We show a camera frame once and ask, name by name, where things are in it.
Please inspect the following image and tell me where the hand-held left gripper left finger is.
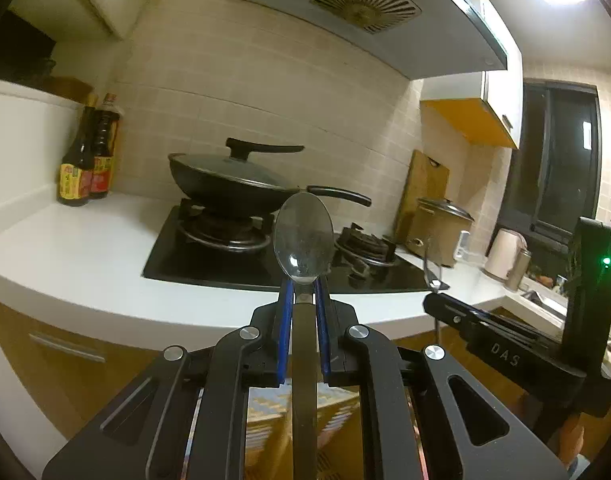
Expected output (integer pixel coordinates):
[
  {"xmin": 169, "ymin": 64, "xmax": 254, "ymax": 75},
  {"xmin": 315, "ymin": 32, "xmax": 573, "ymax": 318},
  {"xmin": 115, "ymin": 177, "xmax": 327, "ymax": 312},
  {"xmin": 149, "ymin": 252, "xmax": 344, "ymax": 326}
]
[{"xmin": 42, "ymin": 277, "xmax": 294, "ymax": 480}]

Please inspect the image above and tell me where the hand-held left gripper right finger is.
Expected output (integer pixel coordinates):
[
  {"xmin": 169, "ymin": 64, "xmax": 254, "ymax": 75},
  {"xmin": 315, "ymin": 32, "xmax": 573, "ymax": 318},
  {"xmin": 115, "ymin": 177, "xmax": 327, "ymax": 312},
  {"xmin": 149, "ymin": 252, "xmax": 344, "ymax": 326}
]
[{"xmin": 313, "ymin": 277, "xmax": 569, "ymax": 480}]

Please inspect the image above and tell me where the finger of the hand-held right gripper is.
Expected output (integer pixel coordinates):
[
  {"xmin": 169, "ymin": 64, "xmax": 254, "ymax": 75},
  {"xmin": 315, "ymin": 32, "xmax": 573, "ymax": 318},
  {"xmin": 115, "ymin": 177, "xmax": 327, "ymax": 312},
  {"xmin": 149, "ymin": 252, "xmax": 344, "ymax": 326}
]
[
  {"xmin": 424, "ymin": 292, "xmax": 587, "ymax": 387},
  {"xmin": 465, "ymin": 307, "xmax": 567, "ymax": 347}
]

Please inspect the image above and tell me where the metal spoon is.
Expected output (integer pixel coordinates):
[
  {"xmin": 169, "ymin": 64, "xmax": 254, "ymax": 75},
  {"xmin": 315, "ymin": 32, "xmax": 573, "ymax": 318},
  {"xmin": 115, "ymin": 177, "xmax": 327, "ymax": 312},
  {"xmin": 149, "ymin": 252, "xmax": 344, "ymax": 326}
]
[
  {"xmin": 423, "ymin": 237, "xmax": 450, "ymax": 342},
  {"xmin": 274, "ymin": 192, "xmax": 335, "ymax": 480}
]

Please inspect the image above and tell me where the person's right hand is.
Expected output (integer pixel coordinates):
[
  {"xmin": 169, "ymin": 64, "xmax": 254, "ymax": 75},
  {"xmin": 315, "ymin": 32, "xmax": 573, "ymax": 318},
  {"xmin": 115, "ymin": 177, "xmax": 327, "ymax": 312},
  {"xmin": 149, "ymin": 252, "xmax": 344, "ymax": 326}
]
[{"xmin": 557, "ymin": 412, "xmax": 589, "ymax": 467}]

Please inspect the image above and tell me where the steel thermos bottle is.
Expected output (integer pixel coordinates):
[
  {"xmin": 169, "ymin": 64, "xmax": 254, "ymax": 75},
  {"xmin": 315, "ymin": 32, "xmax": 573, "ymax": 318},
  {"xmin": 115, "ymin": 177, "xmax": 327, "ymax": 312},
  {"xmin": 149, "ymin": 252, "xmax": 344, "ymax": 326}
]
[{"xmin": 505, "ymin": 249, "xmax": 531, "ymax": 292}]

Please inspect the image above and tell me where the pale electric kettle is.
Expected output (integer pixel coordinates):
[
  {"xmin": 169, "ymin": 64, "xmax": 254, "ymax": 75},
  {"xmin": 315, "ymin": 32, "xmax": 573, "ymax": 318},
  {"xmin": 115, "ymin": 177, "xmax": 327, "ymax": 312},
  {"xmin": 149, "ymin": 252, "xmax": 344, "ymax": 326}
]
[{"xmin": 484, "ymin": 227, "xmax": 529, "ymax": 281}]

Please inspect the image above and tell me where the black gas stove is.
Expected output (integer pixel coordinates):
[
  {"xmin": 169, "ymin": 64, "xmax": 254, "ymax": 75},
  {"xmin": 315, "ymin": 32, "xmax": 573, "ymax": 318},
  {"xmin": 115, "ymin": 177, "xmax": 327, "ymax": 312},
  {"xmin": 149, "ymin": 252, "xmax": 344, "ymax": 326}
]
[{"xmin": 142, "ymin": 197, "xmax": 439, "ymax": 295}]

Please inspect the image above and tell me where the brown rice cooker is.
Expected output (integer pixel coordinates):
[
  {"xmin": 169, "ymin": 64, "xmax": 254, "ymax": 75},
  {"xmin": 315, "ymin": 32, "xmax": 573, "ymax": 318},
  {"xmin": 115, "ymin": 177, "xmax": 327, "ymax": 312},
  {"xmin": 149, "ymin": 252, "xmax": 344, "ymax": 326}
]
[{"xmin": 405, "ymin": 197, "xmax": 475, "ymax": 268}]

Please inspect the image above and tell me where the black wok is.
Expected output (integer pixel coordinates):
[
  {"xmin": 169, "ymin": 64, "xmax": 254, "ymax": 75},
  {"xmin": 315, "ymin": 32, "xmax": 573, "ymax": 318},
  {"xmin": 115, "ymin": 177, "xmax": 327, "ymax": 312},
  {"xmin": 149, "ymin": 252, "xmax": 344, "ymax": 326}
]
[{"xmin": 168, "ymin": 152, "xmax": 372, "ymax": 217}]

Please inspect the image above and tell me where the dark window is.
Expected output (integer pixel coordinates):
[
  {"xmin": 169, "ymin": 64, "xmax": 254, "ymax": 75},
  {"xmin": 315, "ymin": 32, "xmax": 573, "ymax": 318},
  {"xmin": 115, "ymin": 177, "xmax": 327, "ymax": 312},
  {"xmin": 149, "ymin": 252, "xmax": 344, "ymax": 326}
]
[{"xmin": 500, "ymin": 79, "xmax": 603, "ymax": 281}]

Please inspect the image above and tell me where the glass wok lid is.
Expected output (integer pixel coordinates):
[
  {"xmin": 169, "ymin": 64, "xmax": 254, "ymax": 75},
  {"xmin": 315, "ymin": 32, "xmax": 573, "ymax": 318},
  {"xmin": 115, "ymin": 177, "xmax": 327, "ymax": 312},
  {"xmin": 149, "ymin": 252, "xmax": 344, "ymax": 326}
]
[{"xmin": 170, "ymin": 137, "xmax": 306, "ymax": 191}]

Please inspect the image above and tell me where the wooden cutting board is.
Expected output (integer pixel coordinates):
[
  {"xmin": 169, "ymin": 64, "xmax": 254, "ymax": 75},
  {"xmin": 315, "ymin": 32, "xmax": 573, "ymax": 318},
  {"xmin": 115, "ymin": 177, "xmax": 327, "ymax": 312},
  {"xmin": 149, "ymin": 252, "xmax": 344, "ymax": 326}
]
[{"xmin": 394, "ymin": 149, "xmax": 450, "ymax": 246}]

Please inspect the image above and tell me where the red label sauce bottle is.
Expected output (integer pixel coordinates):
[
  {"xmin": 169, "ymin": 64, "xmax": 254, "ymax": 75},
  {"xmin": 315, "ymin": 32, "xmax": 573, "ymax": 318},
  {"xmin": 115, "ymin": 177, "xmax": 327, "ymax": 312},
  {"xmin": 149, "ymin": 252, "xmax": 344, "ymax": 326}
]
[{"xmin": 88, "ymin": 92, "xmax": 124, "ymax": 200}]

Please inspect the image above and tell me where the yellow label sauce bottle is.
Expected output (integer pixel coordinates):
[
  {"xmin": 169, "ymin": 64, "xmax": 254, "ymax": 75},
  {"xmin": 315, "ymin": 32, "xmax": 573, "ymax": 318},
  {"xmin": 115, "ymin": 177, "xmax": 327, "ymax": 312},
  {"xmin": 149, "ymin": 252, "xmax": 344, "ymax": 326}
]
[{"xmin": 57, "ymin": 94, "xmax": 97, "ymax": 207}]

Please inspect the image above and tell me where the range hood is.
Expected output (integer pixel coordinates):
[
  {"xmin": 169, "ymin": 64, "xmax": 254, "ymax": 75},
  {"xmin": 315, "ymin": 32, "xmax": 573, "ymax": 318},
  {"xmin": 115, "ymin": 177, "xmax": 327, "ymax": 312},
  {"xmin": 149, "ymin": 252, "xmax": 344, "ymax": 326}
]
[{"xmin": 223, "ymin": 0, "xmax": 509, "ymax": 80}]

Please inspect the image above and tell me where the dark appliance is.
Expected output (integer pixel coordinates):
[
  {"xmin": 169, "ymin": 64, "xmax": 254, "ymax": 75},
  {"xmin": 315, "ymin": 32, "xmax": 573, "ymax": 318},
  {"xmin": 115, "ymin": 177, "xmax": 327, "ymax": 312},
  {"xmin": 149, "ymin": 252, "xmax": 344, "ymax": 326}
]
[{"xmin": 0, "ymin": 10, "xmax": 56, "ymax": 92}]

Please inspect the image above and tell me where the white orange wall cabinet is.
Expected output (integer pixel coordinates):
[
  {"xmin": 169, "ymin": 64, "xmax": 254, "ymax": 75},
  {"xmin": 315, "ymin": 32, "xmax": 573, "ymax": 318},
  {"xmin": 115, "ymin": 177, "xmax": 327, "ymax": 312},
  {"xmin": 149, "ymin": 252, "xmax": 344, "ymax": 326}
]
[{"xmin": 419, "ymin": 0, "xmax": 525, "ymax": 150}]

